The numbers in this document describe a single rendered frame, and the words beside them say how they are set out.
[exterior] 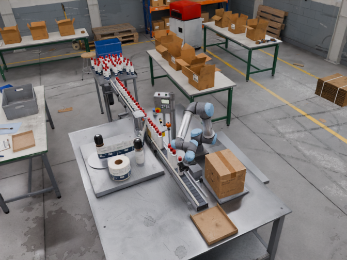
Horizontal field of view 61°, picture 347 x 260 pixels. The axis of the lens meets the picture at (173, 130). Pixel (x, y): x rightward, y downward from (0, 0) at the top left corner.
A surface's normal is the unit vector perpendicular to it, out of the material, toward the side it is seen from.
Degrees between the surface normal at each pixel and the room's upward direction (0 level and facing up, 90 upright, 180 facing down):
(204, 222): 0
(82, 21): 90
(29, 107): 90
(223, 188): 90
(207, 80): 90
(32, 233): 0
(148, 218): 0
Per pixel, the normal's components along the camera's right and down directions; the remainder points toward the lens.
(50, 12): 0.37, 0.51
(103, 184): -0.04, -0.83
